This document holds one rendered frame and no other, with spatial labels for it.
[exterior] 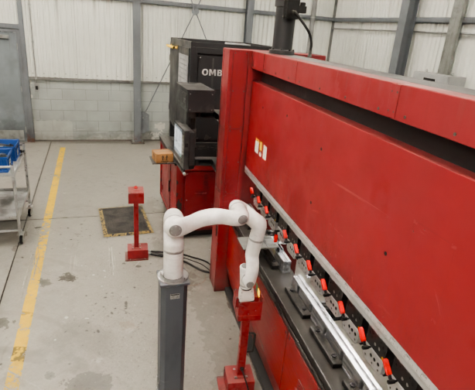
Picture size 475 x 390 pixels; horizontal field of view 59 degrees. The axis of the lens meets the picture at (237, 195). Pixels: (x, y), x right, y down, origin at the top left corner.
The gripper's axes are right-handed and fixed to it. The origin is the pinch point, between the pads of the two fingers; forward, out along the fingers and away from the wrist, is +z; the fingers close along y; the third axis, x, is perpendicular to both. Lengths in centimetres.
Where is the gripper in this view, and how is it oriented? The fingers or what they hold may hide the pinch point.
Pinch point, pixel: (246, 306)
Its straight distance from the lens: 291.3
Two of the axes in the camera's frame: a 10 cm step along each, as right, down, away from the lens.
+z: 0.1, 9.3, 3.8
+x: 1.7, 3.7, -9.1
